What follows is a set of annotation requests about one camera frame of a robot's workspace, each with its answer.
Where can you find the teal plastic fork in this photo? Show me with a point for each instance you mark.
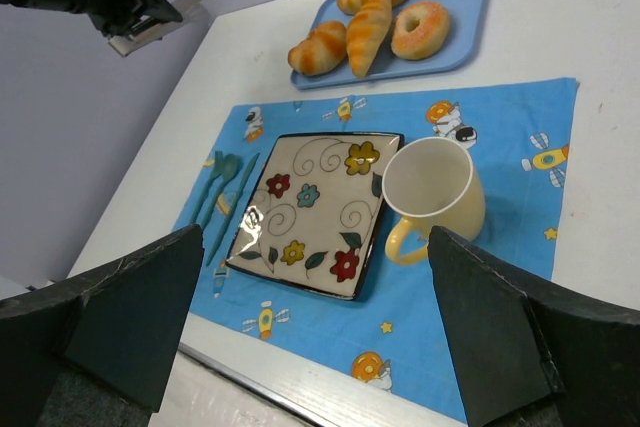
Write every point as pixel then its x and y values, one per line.
pixel 216 169

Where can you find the metal serving tongs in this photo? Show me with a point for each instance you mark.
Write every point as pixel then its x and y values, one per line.
pixel 150 30

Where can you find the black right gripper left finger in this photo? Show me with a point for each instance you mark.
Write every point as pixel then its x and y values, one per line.
pixel 97 349

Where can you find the teal plastic spoon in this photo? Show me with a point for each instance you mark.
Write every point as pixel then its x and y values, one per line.
pixel 230 169

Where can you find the yellow mug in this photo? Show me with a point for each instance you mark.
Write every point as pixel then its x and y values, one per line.
pixel 432 182

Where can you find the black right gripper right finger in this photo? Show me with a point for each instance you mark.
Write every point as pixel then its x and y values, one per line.
pixel 527 351

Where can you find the round twisted bread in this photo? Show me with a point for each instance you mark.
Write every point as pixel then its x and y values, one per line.
pixel 322 51

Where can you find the long striped croissant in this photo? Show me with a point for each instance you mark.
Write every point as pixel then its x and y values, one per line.
pixel 365 34

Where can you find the square floral plate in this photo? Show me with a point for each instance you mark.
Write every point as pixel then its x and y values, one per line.
pixel 312 217

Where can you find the sugared orange donut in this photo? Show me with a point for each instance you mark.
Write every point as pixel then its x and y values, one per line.
pixel 420 30

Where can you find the teal plastic knife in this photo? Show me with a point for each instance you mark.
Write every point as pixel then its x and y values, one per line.
pixel 229 217

